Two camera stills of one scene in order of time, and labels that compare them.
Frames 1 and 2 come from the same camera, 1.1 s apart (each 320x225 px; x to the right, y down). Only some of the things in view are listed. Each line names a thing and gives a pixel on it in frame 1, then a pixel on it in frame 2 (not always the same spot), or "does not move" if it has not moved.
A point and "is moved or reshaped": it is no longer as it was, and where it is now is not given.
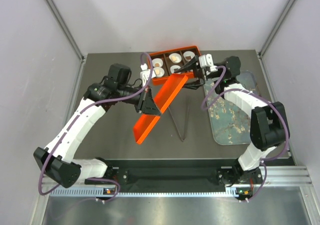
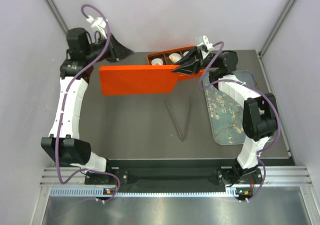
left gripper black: (146, 104) → (116, 51)
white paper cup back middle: (175, 58) does not move
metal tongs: (176, 126) does not move
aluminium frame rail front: (290, 177) does not move
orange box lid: (169, 91) is moved or reshaped
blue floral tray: (230, 125) does not move
